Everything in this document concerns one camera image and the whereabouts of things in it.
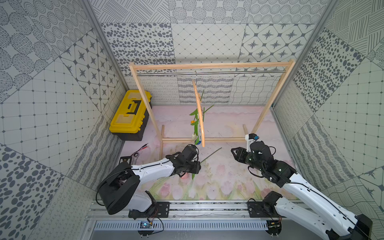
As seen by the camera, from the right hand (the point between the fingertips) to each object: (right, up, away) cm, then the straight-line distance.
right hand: (234, 152), depth 76 cm
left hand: (-18, -9, +9) cm, 22 cm away
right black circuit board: (+19, -36, -5) cm, 41 cm away
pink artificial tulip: (-27, -15, +4) cm, 31 cm away
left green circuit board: (-45, -34, -5) cm, 57 cm away
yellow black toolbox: (-62, +22, +18) cm, 68 cm away
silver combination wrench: (-59, -6, +16) cm, 61 cm away
